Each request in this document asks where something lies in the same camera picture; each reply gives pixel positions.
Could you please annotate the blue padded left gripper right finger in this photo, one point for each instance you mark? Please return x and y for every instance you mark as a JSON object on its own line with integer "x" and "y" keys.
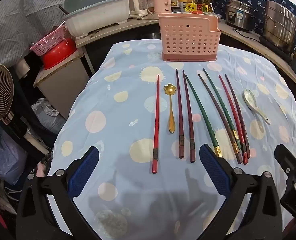
{"x": 215, "y": 167}

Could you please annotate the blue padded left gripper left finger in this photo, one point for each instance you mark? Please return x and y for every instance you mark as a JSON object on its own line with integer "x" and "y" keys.
{"x": 80, "y": 170}

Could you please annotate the green chopstick gold band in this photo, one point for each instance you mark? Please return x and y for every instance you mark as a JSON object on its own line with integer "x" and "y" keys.
{"x": 214, "y": 141}

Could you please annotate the brown chopstick gold band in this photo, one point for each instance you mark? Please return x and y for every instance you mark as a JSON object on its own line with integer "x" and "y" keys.
{"x": 225, "y": 122}

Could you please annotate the dark green chopstick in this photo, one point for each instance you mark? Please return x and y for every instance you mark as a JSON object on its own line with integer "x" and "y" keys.
{"x": 225, "y": 111}

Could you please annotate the dark maroon chopstick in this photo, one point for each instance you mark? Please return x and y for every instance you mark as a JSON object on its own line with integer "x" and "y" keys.
{"x": 180, "y": 115}

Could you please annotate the dark purple chopstick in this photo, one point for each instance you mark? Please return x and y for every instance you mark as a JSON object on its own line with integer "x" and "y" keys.
{"x": 242, "y": 123}

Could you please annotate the bright red chopstick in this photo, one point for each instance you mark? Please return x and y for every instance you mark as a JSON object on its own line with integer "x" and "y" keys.
{"x": 156, "y": 133}

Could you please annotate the white ceramic soup spoon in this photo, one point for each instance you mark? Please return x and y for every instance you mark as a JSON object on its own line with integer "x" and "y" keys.
{"x": 250, "y": 100}

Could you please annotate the gold flower spoon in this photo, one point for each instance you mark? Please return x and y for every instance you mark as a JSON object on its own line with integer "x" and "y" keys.
{"x": 170, "y": 90}

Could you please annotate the pink perforated utensil holder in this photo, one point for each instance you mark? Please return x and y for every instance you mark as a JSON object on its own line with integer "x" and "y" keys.
{"x": 188, "y": 37}

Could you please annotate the light blue patterned tablecloth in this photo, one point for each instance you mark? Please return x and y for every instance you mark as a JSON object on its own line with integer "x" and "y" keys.
{"x": 115, "y": 112}

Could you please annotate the red plastic basin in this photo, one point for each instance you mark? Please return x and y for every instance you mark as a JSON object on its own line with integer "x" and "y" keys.
{"x": 59, "y": 53}

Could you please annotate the pink plastic basket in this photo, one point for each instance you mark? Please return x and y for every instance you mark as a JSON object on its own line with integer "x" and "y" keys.
{"x": 49, "y": 41}

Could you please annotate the stainless steel steamer pot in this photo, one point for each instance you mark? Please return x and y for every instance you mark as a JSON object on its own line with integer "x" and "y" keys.
{"x": 280, "y": 26}

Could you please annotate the silver rice cooker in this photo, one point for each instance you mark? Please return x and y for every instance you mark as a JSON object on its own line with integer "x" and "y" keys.
{"x": 240, "y": 15}

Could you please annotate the cooking oil bottle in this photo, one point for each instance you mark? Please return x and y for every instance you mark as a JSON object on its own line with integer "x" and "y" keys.
{"x": 207, "y": 5}

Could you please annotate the dish drainer box with lid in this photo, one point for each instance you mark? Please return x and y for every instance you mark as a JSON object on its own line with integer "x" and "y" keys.
{"x": 85, "y": 16}

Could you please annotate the yellow seasoning bag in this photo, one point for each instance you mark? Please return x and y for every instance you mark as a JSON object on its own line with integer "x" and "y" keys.
{"x": 191, "y": 7}

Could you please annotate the grey striped curtain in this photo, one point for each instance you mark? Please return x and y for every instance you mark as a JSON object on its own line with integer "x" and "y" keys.
{"x": 23, "y": 22}

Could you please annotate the pink electric kettle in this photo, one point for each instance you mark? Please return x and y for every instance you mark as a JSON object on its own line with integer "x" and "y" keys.
{"x": 162, "y": 6}

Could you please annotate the white glass kettle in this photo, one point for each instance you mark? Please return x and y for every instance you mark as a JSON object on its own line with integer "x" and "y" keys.
{"x": 138, "y": 8}

